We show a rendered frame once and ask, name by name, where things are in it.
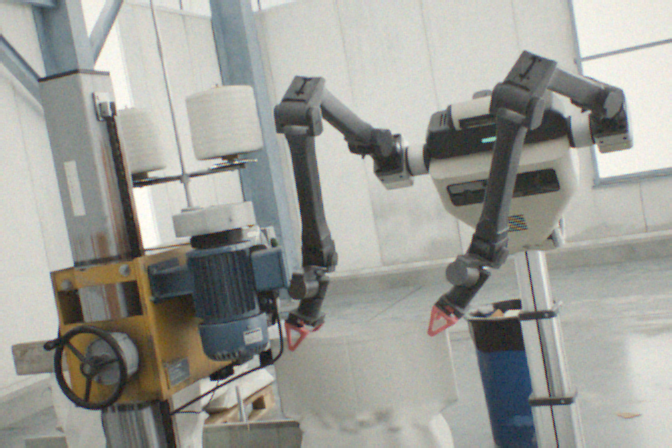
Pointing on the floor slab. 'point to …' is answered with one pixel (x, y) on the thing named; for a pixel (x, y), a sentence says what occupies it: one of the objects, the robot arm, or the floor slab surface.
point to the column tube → (99, 230)
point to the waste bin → (504, 372)
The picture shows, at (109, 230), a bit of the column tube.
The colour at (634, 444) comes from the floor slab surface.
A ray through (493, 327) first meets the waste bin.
